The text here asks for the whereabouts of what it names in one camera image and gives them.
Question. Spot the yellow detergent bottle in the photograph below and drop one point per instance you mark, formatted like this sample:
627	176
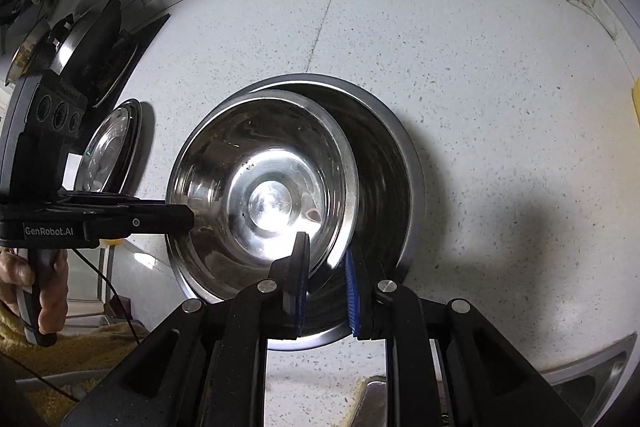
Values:
635	95

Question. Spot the steel sink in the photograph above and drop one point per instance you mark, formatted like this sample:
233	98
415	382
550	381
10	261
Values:
587	385

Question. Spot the steel wok with lid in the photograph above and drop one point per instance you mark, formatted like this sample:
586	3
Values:
70	44

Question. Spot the black gas stove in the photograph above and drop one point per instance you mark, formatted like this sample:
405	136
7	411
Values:
109	70

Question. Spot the person's left hand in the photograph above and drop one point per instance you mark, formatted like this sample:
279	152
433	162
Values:
17	273

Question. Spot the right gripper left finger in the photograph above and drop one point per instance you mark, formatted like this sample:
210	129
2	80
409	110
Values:
291	275

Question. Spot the small steel dish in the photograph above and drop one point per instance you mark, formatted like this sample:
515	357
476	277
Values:
106	164

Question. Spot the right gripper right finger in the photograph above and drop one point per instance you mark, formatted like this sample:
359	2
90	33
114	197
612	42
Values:
362	277

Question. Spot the medium steel bowl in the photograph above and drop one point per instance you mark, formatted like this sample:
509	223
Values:
259	169

